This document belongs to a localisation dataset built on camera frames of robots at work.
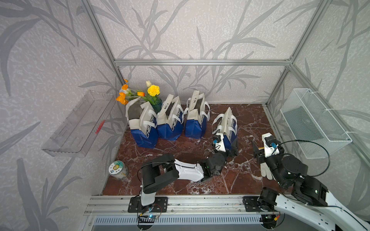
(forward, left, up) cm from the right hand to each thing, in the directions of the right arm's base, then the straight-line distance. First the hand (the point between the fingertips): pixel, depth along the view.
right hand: (259, 137), depth 63 cm
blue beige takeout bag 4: (+13, +11, -8) cm, 19 cm away
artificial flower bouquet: (+36, +73, -5) cm, 81 cm away
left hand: (+6, +9, -11) cm, 15 cm away
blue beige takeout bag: (+16, +58, -8) cm, 61 cm away
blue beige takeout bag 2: (+17, +43, -8) cm, 47 cm away
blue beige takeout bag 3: (+20, +27, -6) cm, 34 cm away
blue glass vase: (+36, +55, -13) cm, 67 cm away
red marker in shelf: (+7, +74, +1) cm, 74 cm away
